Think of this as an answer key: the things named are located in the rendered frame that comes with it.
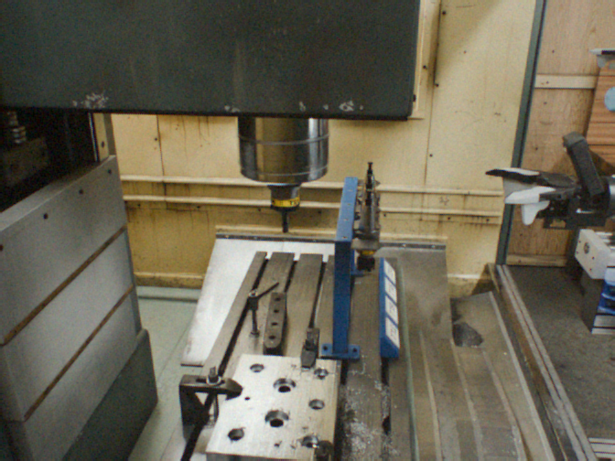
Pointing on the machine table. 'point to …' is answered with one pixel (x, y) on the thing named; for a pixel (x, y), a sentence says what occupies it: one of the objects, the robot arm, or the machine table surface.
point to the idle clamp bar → (273, 347)
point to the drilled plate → (235, 407)
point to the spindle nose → (283, 149)
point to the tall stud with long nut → (253, 311)
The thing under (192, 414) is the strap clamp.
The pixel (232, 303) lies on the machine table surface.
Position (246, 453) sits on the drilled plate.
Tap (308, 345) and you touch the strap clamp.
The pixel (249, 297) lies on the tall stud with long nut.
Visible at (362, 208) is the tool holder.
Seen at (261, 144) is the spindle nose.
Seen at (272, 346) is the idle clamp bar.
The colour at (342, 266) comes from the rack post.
